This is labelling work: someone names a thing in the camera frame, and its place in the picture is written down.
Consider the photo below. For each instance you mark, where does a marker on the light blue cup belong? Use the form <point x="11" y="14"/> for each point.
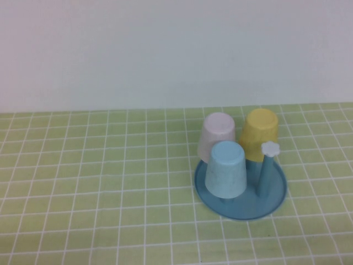
<point x="224" y="171"/>

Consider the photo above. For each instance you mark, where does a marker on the pale pink cup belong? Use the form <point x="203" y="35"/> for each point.
<point x="215" y="129"/>

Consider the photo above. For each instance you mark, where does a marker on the yellow cup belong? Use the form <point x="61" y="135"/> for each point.
<point x="259" y="129"/>

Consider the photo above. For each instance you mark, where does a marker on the blue cup stand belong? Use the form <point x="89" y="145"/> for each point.
<point x="248" y="204"/>

